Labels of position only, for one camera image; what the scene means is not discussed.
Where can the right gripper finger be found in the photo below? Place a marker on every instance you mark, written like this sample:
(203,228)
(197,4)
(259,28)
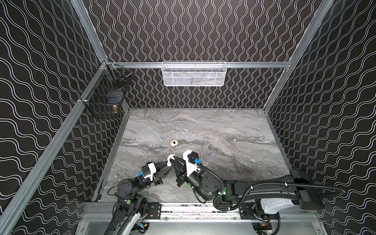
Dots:
(176,167)
(179,160)

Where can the black wire wall basket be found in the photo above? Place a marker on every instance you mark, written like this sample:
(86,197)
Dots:
(109,90)

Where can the aluminium front rail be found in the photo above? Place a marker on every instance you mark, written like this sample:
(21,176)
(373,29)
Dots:
(171,212)

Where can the beige earbud charging case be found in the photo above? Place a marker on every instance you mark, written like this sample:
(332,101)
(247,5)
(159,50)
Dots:
(174,143)

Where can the white mesh wall basket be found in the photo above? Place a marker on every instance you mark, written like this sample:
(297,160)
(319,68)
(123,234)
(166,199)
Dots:
(194,73)

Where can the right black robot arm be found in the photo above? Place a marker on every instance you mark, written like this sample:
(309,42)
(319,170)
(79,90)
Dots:
(267,196)

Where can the brass object in basket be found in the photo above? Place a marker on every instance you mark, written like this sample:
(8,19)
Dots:
(115,109)

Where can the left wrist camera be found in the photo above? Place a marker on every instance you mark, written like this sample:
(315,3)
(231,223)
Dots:
(147,172)

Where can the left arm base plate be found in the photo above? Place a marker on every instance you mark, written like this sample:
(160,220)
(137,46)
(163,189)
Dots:
(153,211)

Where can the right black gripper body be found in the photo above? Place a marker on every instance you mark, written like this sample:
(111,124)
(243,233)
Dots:
(182,175)

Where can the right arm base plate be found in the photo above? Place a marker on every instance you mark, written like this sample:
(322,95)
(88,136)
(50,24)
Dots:
(250,211)

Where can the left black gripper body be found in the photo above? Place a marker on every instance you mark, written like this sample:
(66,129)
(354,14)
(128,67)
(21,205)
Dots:
(157,173)

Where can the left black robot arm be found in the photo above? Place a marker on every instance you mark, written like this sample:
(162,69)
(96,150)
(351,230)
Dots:
(131,207)

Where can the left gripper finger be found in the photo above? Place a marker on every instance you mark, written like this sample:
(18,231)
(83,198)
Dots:
(161,164)
(165,171)

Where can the white round charging case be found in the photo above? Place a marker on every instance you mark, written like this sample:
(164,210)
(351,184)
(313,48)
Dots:
(169,159)

